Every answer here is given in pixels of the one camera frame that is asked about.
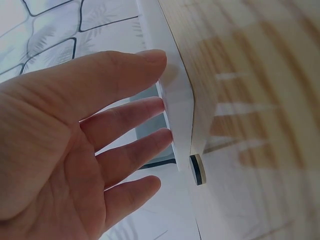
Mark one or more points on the person's left hand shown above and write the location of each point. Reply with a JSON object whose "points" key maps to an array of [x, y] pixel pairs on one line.
{"points": [[50, 150]]}

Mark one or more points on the cream disc with black stripe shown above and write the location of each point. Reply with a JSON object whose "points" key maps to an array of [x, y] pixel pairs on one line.
{"points": [[198, 170]]}

